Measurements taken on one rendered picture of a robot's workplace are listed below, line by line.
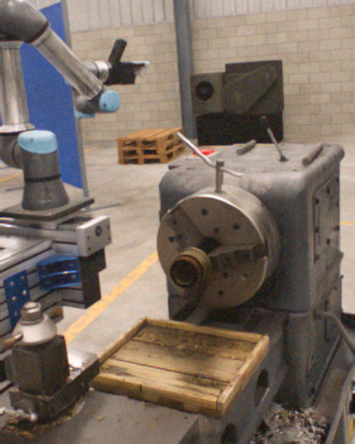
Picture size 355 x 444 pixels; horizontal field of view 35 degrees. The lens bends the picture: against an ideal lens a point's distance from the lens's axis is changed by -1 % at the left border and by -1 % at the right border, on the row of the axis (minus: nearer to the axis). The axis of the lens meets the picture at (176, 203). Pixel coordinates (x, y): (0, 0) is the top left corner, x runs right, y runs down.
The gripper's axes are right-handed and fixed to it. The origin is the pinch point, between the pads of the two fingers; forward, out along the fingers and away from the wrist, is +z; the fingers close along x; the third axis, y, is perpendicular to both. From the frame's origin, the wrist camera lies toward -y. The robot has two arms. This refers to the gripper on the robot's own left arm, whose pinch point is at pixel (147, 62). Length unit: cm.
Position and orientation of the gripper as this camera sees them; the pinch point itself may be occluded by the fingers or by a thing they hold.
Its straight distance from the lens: 220.3
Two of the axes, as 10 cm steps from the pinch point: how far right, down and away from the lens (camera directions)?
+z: 7.6, -2.1, 6.2
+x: 6.6, 2.7, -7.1
